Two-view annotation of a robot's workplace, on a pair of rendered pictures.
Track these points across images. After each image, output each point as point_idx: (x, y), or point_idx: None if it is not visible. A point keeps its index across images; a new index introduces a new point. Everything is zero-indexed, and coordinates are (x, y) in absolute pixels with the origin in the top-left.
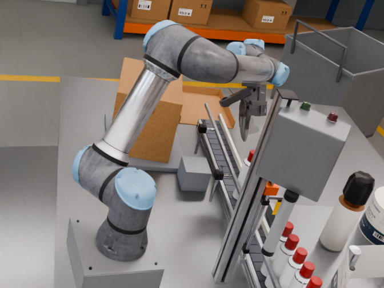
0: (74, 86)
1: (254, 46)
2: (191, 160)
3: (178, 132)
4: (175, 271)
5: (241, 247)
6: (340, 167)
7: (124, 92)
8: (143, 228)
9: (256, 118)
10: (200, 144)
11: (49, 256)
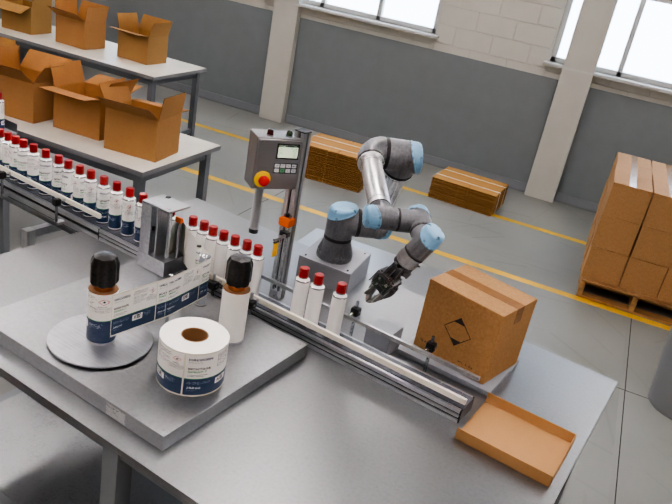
0: (588, 377)
1: (422, 224)
2: (392, 326)
3: (466, 389)
4: None
5: (274, 259)
6: (307, 475)
7: (465, 266)
8: (324, 233)
9: (469, 481)
10: None
11: None
